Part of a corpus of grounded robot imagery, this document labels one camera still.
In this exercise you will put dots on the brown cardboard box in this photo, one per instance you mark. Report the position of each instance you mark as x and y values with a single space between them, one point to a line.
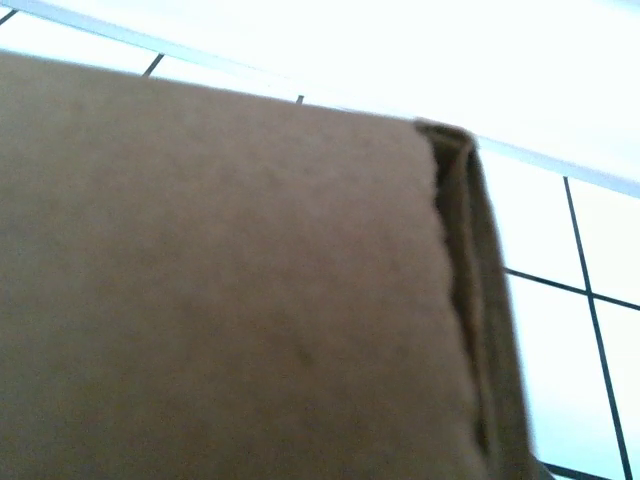
225 275

